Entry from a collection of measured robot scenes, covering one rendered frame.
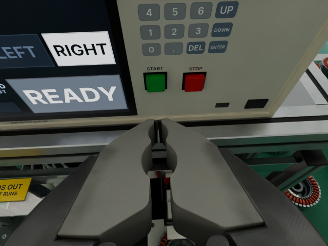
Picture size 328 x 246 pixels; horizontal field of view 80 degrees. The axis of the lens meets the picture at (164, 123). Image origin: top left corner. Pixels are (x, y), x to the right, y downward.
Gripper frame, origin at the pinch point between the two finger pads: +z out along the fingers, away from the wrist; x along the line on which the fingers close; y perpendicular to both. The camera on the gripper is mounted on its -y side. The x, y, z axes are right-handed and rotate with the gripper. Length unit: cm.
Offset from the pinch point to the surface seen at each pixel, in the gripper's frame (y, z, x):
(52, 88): 0.0, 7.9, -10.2
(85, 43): -4.2, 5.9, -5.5
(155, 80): -0.7, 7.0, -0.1
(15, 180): 12.3, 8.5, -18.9
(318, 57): 14, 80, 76
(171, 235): 31.2, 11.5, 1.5
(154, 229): 39.2, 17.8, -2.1
